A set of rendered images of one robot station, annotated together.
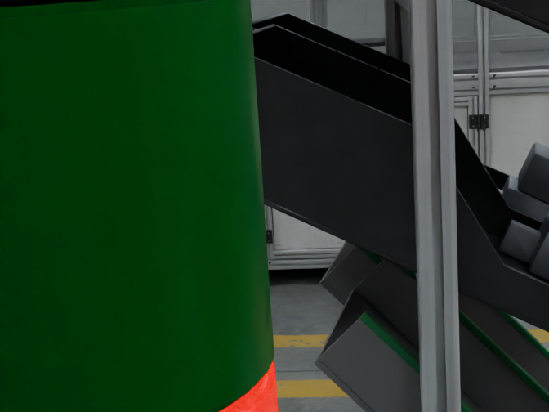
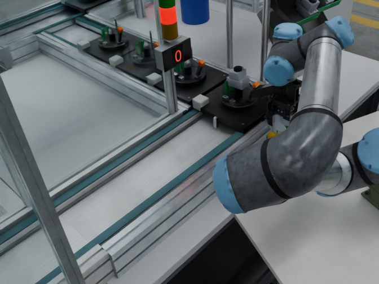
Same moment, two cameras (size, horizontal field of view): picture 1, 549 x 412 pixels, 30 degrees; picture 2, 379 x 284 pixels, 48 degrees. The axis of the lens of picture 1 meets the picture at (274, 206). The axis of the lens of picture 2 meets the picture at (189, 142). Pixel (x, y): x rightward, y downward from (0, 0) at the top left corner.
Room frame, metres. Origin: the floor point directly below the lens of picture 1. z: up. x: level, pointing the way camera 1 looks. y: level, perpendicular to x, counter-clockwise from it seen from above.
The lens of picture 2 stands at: (-0.74, -0.83, 1.84)
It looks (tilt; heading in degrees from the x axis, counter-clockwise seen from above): 40 degrees down; 43
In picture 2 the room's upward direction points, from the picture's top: 5 degrees counter-clockwise
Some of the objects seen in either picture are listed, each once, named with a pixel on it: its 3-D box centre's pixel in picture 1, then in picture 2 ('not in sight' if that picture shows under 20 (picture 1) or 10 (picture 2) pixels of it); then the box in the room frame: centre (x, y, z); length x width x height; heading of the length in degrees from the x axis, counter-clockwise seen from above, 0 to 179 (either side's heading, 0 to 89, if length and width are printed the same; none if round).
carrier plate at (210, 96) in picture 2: not in sight; (238, 102); (0.31, -0.11, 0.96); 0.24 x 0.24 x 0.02; 85
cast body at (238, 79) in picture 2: not in sight; (236, 75); (0.31, -0.09, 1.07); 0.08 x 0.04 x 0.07; 86
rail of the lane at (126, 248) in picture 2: not in sight; (220, 170); (0.02, -0.24, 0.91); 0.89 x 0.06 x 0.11; 175
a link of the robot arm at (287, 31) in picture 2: not in sight; (286, 46); (0.20, -0.34, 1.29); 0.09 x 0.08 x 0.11; 20
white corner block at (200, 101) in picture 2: not in sight; (200, 102); (0.22, 0.00, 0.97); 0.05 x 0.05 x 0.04; 85
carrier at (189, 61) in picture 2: not in sight; (187, 68); (0.33, 0.15, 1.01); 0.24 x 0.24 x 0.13; 85
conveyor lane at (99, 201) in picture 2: not in sight; (176, 151); (0.01, -0.06, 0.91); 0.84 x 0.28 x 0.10; 175
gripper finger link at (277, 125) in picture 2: not in sight; (278, 126); (0.19, -0.34, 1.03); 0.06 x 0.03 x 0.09; 85
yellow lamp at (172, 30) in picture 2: not in sight; (169, 29); (0.13, 0.03, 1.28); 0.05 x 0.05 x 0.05
